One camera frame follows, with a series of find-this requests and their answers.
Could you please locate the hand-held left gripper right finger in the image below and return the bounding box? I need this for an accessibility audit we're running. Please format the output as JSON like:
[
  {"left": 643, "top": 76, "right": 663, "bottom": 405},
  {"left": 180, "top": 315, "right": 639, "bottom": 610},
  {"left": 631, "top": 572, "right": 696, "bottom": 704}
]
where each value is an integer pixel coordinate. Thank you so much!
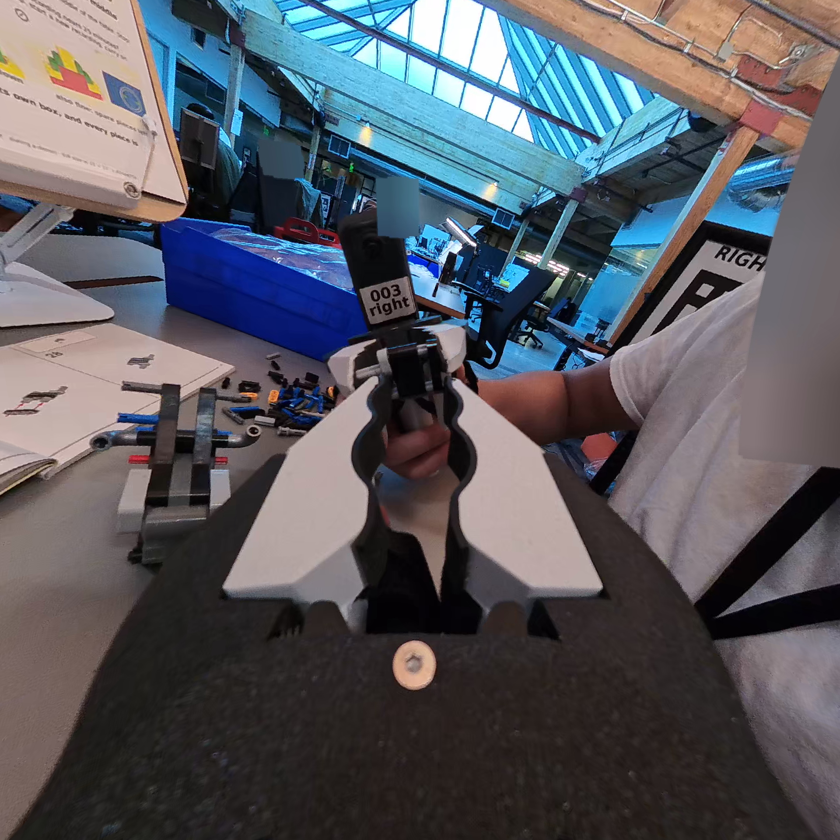
[{"left": 443, "top": 379, "right": 606, "bottom": 623}]

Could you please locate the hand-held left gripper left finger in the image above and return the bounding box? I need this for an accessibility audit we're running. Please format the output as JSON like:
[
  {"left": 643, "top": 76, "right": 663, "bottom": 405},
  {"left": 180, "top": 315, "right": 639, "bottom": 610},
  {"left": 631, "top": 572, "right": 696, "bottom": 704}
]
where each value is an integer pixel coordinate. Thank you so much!
[{"left": 222, "top": 377, "right": 388, "bottom": 621}]

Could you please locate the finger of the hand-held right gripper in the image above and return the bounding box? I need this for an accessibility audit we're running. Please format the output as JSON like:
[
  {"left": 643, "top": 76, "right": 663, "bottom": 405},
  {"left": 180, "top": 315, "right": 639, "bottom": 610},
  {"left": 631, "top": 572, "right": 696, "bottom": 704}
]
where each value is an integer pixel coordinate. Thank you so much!
[
  {"left": 433, "top": 323, "right": 469, "bottom": 383},
  {"left": 325, "top": 344, "right": 388, "bottom": 396}
]

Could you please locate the pile of small lego pins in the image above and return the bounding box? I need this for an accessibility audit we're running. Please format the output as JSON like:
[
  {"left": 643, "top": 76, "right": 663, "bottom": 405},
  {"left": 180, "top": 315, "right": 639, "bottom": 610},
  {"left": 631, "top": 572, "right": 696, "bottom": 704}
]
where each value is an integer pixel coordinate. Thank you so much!
[{"left": 220, "top": 353, "right": 339, "bottom": 437}]

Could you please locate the partly built lego truck chassis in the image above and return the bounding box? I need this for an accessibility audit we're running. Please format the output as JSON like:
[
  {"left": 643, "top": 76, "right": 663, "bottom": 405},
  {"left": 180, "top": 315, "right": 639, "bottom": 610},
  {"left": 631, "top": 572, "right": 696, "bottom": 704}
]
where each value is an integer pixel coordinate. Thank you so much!
[{"left": 91, "top": 381, "right": 263, "bottom": 567}]

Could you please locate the person's right forearm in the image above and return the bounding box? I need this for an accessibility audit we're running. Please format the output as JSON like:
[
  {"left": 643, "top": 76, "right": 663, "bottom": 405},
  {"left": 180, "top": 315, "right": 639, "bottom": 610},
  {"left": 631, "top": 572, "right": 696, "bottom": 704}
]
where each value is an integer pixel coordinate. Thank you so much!
[{"left": 472, "top": 357, "right": 641, "bottom": 448}]

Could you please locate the person's right hand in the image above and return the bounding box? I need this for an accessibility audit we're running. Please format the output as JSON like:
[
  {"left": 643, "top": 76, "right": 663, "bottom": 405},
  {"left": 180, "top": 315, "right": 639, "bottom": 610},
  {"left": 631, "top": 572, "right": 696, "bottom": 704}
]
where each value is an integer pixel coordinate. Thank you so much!
[{"left": 379, "top": 363, "right": 481, "bottom": 481}]

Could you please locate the black office chair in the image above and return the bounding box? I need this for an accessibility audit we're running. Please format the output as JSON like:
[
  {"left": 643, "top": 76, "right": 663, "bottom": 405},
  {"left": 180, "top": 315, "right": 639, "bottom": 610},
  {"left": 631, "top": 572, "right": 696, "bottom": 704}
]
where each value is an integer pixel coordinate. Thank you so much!
[
  {"left": 518, "top": 298, "right": 572, "bottom": 350},
  {"left": 459, "top": 266, "right": 557, "bottom": 370}
]

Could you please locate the clear plastic bag bundle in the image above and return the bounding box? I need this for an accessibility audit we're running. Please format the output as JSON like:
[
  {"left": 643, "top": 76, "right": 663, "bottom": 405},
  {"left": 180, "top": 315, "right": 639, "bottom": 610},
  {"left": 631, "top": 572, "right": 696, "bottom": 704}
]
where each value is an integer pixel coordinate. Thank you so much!
[{"left": 197, "top": 226, "right": 358, "bottom": 293}]

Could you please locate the red chair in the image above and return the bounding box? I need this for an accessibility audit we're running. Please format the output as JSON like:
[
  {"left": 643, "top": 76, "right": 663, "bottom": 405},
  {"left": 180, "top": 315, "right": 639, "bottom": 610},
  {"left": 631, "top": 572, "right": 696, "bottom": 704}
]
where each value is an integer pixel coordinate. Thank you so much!
[{"left": 274, "top": 218, "right": 342, "bottom": 249}]

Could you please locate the blue plastic bin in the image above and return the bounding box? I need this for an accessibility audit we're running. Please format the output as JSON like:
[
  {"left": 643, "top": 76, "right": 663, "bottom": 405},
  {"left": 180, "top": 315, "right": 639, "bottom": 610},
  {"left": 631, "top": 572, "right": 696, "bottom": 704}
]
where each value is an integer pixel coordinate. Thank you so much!
[{"left": 159, "top": 217, "right": 370, "bottom": 362}]

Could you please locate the person's white shirt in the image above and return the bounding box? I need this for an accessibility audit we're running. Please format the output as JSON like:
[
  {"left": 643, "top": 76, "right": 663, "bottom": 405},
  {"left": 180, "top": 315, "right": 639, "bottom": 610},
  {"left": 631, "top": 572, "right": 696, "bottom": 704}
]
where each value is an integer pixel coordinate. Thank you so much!
[{"left": 607, "top": 269, "right": 840, "bottom": 840}]

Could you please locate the white instruction booklet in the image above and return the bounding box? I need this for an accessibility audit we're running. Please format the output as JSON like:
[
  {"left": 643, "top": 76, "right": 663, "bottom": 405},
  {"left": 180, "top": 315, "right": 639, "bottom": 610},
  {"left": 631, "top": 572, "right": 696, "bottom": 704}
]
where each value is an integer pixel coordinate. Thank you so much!
[{"left": 0, "top": 322, "right": 236, "bottom": 496}]

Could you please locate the black framed white sign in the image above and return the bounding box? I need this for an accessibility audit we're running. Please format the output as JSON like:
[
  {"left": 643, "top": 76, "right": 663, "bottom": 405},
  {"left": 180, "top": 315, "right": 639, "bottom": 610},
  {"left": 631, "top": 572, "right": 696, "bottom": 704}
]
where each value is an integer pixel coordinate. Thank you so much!
[{"left": 607, "top": 220, "right": 772, "bottom": 358}]

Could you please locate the white document stand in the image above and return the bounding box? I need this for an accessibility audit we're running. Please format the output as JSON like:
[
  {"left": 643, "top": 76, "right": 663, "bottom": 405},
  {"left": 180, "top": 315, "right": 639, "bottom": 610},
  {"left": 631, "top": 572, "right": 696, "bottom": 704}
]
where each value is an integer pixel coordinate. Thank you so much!
[{"left": 0, "top": 203, "right": 116, "bottom": 329}]

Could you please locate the black lanyard strap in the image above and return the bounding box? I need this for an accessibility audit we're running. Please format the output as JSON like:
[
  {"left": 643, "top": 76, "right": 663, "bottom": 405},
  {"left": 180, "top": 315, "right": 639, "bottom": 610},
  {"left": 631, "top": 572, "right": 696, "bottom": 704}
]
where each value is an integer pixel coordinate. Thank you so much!
[{"left": 587, "top": 430, "right": 840, "bottom": 641}]

